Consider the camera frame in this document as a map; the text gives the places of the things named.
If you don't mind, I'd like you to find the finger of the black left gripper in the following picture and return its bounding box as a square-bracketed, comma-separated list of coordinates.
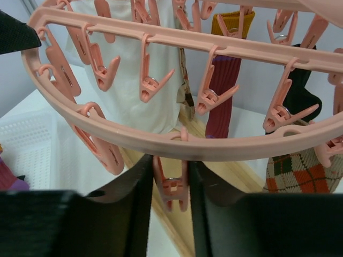
[0, 10, 42, 55]

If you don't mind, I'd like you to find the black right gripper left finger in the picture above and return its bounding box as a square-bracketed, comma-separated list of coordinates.
[1, 154, 153, 256]

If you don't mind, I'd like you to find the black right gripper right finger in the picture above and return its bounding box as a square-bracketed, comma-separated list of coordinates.
[187, 160, 343, 257]

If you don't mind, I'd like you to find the pink round clip hanger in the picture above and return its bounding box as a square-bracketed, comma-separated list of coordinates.
[20, 0, 343, 213]

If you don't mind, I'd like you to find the magenta striped sock yellow cuff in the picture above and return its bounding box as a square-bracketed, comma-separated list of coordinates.
[1, 158, 29, 191]

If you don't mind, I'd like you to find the white plastic basket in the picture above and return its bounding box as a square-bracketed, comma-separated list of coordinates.
[1, 111, 116, 194]

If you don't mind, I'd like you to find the beige argyle sock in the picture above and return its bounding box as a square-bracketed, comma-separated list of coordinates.
[176, 48, 195, 121]
[262, 148, 342, 193]

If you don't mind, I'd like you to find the black sock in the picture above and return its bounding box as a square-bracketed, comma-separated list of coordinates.
[265, 44, 323, 134]

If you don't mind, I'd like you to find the wooden clothes rack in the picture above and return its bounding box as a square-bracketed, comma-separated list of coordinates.
[119, 107, 269, 257]

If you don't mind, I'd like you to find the white camisole top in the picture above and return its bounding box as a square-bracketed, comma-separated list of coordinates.
[65, 0, 185, 134]

